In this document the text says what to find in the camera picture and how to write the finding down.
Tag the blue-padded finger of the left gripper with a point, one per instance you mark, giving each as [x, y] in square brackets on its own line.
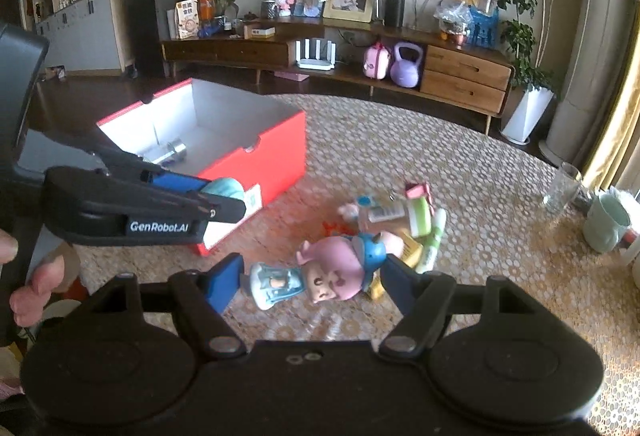
[224, 196]

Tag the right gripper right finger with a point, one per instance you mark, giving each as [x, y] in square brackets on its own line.
[423, 300]

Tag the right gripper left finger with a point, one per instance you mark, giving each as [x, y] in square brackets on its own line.
[200, 300]

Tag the silver tape roll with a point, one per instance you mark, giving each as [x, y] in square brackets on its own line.
[166, 154]

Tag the pink pig figurine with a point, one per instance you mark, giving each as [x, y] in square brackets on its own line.
[340, 267]

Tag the pink binder clip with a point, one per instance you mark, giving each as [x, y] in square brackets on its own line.
[414, 190]

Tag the person's left hand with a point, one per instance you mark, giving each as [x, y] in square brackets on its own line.
[28, 302]

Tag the green white tube bottle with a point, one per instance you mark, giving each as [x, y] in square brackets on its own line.
[431, 246]

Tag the teal haired figurine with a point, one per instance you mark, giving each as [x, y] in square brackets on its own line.
[269, 285]

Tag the red white cardboard box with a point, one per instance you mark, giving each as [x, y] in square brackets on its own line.
[257, 140]

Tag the green lid jar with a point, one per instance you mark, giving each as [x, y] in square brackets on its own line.
[412, 216]

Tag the patterned lace tablecloth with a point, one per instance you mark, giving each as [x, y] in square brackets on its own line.
[496, 225]

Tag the clear drinking glass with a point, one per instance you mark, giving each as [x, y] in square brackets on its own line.
[565, 185]

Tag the white wifi router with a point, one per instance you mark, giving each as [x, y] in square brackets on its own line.
[315, 54]

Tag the pale green ceramic mug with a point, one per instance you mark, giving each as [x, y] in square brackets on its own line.
[606, 223]

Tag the colourful snack box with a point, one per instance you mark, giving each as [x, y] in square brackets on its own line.
[187, 20]

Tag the black cabinet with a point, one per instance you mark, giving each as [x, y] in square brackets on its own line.
[147, 28]

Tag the white jar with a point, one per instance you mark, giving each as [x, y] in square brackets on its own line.
[630, 257]

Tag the pink toy case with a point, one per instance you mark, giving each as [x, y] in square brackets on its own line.
[376, 61]

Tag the white plant pot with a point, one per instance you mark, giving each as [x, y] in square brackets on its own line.
[523, 111]

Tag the wooden tv console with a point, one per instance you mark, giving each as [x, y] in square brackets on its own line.
[472, 78]

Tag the purple kettlebell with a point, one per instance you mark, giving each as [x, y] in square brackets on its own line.
[406, 73]

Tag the framed picture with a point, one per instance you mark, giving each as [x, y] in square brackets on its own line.
[359, 11]

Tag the black cylindrical speaker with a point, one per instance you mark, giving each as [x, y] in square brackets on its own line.
[394, 12]

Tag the yellow curtain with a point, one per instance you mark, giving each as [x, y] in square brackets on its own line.
[616, 135]

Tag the blue plastic bag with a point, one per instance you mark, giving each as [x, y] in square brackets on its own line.
[484, 29]

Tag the white standing air conditioner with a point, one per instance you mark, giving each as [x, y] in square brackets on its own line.
[597, 57]

